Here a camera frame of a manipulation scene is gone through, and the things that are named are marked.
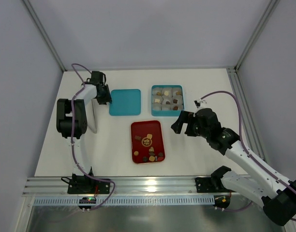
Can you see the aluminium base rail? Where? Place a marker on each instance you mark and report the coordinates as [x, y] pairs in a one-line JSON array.
[[50, 186]]

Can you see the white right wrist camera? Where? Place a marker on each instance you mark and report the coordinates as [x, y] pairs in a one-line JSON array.
[[200, 104]]

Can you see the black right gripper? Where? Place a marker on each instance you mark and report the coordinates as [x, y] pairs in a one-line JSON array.
[[188, 123]]

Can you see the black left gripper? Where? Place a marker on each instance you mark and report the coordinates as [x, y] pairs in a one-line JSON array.
[[103, 94]]

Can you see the teal tin lid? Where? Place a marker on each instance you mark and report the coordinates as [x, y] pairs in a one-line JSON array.
[[125, 102]]

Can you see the tan round fluted chocolate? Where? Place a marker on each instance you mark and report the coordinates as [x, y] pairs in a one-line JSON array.
[[152, 158]]

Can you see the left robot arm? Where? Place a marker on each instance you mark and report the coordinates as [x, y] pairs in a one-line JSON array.
[[72, 124]]

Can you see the red rectangular tray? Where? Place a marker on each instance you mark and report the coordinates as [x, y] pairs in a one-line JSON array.
[[142, 128]]

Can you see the white paper cup liner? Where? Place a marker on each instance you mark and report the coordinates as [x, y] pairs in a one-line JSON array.
[[174, 90], [166, 107], [155, 90], [157, 97], [167, 89], [180, 107], [156, 107], [179, 98], [166, 98]]

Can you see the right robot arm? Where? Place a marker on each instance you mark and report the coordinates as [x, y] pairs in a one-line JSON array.
[[269, 189]]

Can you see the silver metal tongs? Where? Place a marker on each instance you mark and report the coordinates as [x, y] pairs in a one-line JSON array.
[[94, 128]]

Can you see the brown marbled bar chocolate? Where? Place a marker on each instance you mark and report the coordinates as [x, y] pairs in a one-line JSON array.
[[138, 138]]

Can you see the teal square tin box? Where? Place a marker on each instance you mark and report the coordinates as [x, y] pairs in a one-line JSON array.
[[166, 113]]

